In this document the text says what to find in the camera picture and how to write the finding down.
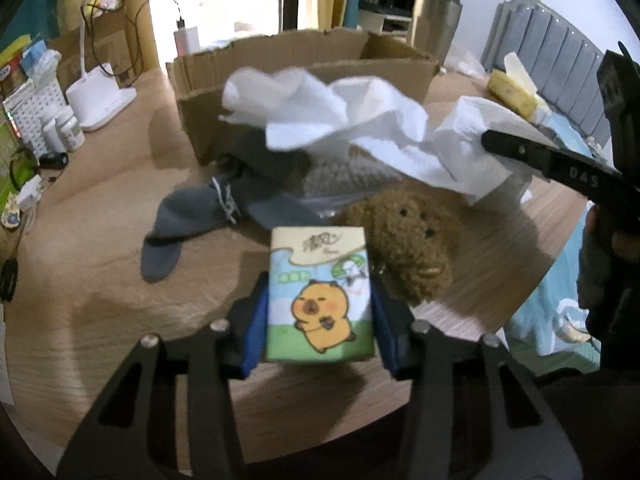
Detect white charger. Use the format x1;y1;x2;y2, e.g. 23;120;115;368
174;18;201;56

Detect yellow tissue box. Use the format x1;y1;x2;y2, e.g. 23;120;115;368
487;52;551;126

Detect white desk lamp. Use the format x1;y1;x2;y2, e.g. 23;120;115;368
66;0;137;132

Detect white pill bottle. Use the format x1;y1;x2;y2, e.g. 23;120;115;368
55;114;85;152
42;119;66;153

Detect capybara tissue pack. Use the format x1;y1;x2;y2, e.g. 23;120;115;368
266;226;375;364

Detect grey headboard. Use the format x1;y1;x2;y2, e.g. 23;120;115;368
480;0;611;148

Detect cardboard box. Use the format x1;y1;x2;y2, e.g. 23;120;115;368
167;28;439;166

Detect grey sock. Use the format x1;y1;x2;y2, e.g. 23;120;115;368
140;130;329;284

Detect white perforated basket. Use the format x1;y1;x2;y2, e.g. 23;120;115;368
3;76;66;157

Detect brown plush toy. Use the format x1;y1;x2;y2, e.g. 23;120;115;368
338;186;462;304

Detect steel tumbler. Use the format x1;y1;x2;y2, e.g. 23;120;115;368
407;0;462;65

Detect white paper towel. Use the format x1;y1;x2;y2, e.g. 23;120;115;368
224;74;542;204

